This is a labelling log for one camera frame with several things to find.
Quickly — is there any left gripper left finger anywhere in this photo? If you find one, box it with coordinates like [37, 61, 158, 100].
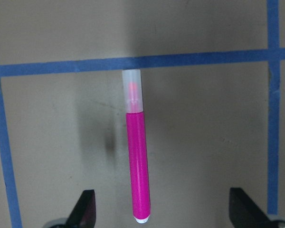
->
[65, 190, 95, 228]

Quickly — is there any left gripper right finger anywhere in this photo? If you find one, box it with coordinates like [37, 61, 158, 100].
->
[229, 188, 271, 228]

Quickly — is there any pink marker pen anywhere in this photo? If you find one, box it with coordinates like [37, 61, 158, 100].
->
[122, 69, 151, 224]

